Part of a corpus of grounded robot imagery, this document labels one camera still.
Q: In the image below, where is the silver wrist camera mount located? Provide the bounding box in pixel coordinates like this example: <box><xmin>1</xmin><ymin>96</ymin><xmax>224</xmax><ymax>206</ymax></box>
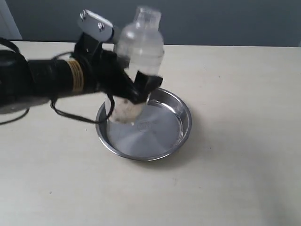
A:
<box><xmin>78</xmin><ymin>9</ymin><xmax>120</xmax><ymax>44</ymax></box>

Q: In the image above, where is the clear plastic shaker bottle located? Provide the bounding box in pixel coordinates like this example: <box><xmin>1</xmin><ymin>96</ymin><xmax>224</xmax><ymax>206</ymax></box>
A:
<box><xmin>109</xmin><ymin>6</ymin><xmax>164</xmax><ymax>124</ymax></box>

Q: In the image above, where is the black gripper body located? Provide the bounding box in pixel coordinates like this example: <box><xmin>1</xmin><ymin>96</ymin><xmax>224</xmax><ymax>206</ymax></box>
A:
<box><xmin>71</xmin><ymin>33</ymin><xmax>122</xmax><ymax>92</ymax></box>

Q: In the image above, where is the black cable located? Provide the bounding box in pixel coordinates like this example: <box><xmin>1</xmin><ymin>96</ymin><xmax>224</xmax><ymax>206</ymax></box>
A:
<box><xmin>0</xmin><ymin>37</ymin><xmax>116</xmax><ymax>125</ymax></box>

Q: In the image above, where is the round stainless steel pan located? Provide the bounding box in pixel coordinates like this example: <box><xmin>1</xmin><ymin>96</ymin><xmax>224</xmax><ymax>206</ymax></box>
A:
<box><xmin>96</xmin><ymin>88</ymin><xmax>192</xmax><ymax>161</ymax></box>

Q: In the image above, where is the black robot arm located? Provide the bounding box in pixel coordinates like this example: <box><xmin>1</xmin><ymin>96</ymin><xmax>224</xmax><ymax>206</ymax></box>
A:
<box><xmin>0</xmin><ymin>34</ymin><xmax>163</xmax><ymax>107</ymax></box>

